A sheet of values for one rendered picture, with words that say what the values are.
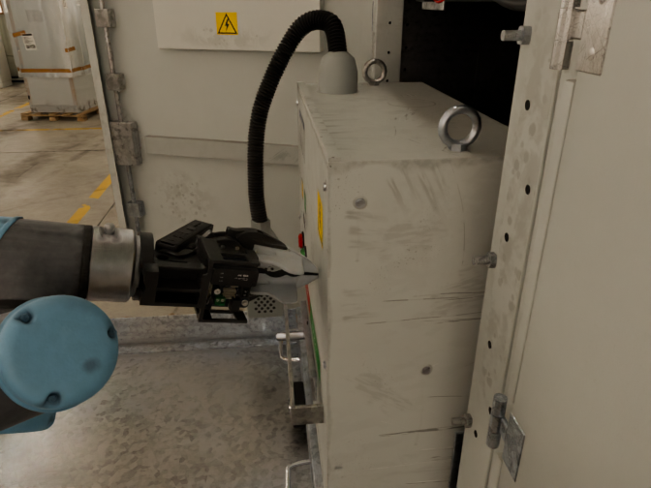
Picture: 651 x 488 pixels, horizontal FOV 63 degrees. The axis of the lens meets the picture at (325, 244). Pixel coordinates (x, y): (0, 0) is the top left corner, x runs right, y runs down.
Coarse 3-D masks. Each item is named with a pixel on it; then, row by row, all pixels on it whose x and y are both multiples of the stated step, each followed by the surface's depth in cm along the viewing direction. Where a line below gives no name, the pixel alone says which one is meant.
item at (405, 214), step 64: (320, 128) 58; (384, 128) 60; (448, 128) 60; (384, 192) 49; (448, 192) 50; (384, 256) 52; (448, 256) 53; (384, 320) 55; (448, 320) 56; (384, 384) 59; (448, 384) 60; (384, 448) 63; (448, 448) 64
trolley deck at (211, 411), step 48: (144, 384) 102; (192, 384) 102; (240, 384) 102; (288, 384) 102; (48, 432) 91; (96, 432) 91; (144, 432) 91; (192, 432) 91; (240, 432) 91; (288, 432) 91; (0, 480) 82; (48, 480) 82; (96, 480) 82; (144, 480) 82; (192, 480) 82; (240, 480) 82
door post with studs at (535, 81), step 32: (544, 0) 37; (512, 32) 40; (544, 32) 37; (544, 64) 37; (544, 96) 38; (512, 128) 44; (544, 128) 38; (512, 160) 43; (512, 192) 43; (512, 224) 44; (512, 256) 44; (512, 288) 44; (480, 320) 52; (480, 352) 53; (480, 384) 52; (480, 416) 52; (480, 448) 53; (480, 480) 53
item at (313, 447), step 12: (300, 312) 111; (300, 324) 107; (300, 348) 100; (300, 360) 99; (300, 372) 101; (312, 432) 80; (312, 444) 78; (312, 456) 76; (312, 468) 75; (312, 480) 77
